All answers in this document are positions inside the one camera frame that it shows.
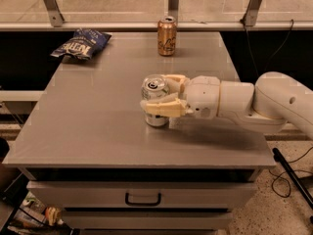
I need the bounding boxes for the white 7up can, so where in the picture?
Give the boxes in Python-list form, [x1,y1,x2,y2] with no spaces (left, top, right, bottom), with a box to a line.
[141,74,169,127]

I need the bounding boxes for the lower grey drawer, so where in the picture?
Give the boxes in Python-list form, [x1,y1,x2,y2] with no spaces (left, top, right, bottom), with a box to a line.
[63,211,233,230]

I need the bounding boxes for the grey drawer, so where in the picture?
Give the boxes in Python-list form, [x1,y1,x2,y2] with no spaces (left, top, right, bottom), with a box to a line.
[27,181,256,210]
[63,211,233,230]

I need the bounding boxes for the blue chip bag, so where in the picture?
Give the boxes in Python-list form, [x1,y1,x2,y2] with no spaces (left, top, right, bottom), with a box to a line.
[51,28,112,60]

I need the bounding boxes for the gold soda can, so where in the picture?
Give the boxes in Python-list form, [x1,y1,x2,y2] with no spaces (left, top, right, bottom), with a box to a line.
[157,16,177,56]

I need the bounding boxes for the clutter items on floor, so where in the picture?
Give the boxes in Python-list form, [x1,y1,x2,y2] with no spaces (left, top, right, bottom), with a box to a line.
[8,193,71,235]

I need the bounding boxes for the black pole on floor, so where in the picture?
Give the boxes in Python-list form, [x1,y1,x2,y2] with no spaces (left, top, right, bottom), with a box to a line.
[273,148,313,210]

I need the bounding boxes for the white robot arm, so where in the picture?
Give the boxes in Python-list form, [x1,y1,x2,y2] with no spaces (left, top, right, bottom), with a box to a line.
[140,71,313,138]

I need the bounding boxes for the black cable on floor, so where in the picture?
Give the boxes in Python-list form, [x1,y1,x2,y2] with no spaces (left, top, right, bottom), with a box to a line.
[269,145,313,199]

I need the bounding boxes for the right metal window bracket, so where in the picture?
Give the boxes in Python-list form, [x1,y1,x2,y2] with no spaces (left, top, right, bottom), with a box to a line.
[241,0,262,26]

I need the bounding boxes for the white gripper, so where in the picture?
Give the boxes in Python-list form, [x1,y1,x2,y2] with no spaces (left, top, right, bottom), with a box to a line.
[140,74,220,119]

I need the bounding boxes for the metal window bracket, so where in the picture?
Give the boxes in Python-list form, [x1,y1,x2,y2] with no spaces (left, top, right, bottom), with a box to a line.
[241,0,262,26]
[43,0,64,27]

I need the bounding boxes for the left metal window bracket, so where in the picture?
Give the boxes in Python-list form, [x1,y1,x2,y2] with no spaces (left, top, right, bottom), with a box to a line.
[43,0,64,27]

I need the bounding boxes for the hanging black cable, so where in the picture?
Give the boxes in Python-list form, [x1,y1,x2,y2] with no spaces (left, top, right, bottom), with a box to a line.
[244,19,295,80]

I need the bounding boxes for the upper grey drawer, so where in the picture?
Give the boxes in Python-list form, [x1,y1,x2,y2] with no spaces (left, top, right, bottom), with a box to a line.
[27,181,256,210]

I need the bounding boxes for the black drawer handle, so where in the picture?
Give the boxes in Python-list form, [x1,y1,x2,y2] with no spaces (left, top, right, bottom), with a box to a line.
[124,193,162,207]

